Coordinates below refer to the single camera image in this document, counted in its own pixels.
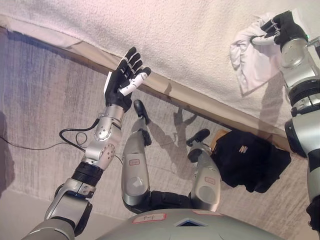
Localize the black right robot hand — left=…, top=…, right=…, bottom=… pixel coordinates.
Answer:
left=251, top=10, right=308, bottom=52

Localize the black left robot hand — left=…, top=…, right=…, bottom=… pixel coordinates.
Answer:
left=103, top=46, right=153, bottom=114

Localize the white garment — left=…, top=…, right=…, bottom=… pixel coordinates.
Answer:
left=229, top=9, right=301, bottom=97

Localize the beige bed cover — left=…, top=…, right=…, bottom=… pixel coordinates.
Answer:
left=0, top=14, right=286, bottom=133

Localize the grey rug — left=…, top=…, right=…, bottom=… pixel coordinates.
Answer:
left=0, top=27, right=320, bottom=240

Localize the white terry blanket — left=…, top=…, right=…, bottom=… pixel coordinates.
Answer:
left=0, top=0, right=320, bottom=131

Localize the silver left robot leg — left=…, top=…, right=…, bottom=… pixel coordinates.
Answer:
left=121, top=99, right=153, bottom=215

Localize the silver robot leg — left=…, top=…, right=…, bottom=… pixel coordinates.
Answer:
left=121, top=99, right=153, bottom=215
left=186, top=128, right=222, bottom=217

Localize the silver right robot leg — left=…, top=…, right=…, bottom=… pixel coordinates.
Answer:
left=186, top=128, right=222, bottom=217

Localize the black garment on floor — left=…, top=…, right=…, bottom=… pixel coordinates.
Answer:
left=211, top=128, right=293, bottom=194

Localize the grey robot torso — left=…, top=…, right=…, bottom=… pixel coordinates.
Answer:
left=96, top=191, right=286, bottom=240

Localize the brown bed frame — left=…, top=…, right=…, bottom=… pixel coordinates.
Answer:
left=0, top=23, right=292, bottom=152

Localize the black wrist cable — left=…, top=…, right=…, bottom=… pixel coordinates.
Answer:
left=59, top=118, right=101, bottom=153

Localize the thin black floor cable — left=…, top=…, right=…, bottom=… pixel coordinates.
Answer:
left=0, top=136, right=65, bottom=151

